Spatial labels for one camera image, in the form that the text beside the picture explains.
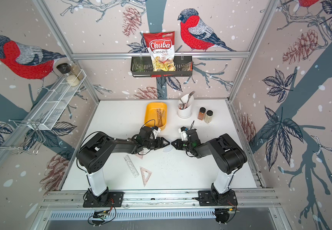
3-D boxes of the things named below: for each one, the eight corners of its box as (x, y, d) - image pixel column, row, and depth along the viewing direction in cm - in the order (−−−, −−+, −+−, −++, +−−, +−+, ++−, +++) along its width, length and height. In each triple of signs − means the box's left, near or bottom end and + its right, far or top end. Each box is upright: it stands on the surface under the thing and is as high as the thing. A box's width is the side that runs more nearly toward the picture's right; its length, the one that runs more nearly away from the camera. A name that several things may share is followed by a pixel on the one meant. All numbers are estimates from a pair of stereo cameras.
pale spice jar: (204, 123, 107) (207, 115, 100) (203, 118, 111) (205, 110, 103) (210, 123, 107) (213, 115, 100) (209, 118, 111) (212, 110, 103)
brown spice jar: (198, 120, 108) (199, 112, 101) (197, 114, 111) (198, 107, 105) (204, 120, 108) (206, 112, 101) (203, 114, 111) (205, 107, 105)
